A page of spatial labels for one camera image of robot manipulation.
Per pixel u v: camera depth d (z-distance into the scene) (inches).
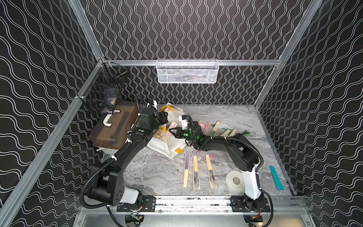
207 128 41.8
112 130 34.3
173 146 36.5
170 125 35.2
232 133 40.6
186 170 33.8
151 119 23.9
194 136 29.4
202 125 41.9
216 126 41.8
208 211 28.9
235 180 32.2
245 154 21.2
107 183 16.5
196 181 32.1
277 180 32.3
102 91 35.6
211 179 32.2
